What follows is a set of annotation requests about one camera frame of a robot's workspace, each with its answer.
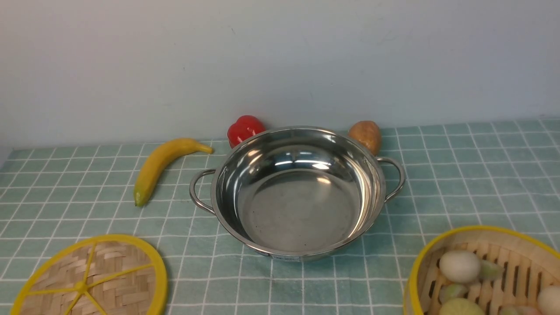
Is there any red bell pepper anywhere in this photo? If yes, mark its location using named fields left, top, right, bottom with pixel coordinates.
left=227, top=115, right=266, bottom=149

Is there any bamboo steamer basket yellow rim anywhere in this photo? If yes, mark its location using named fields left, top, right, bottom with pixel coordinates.
left=402, top=226, right=560, bottom=315

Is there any pale green dumpling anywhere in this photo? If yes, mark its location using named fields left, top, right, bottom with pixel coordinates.
left=478, top=259, right=505, bottom=281

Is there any bamboo steamer lid yellow rim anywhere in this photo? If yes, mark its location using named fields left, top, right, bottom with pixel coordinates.
left=10, top=234, right=168, bottom=315

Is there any white bun at right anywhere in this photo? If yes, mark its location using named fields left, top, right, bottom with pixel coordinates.
left=537, top=285, right=560, bottom=315

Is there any stainless steel pot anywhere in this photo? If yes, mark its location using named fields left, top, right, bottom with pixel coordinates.
left=189, top=126, right=406, bottom=262

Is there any green checkered tablecloth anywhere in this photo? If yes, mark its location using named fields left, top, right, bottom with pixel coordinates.
left=0, top=119, right=560, bottom=315

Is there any light green bun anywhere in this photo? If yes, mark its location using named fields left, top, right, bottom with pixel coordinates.
left=438, top=298, right=485, bottom=315

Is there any brown potato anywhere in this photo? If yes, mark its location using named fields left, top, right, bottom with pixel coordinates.
left=348, top=120, right=382, bottom=156

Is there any yellow banana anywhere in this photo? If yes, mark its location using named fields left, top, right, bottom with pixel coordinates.
left=133, top=138, right=214, bottom=207

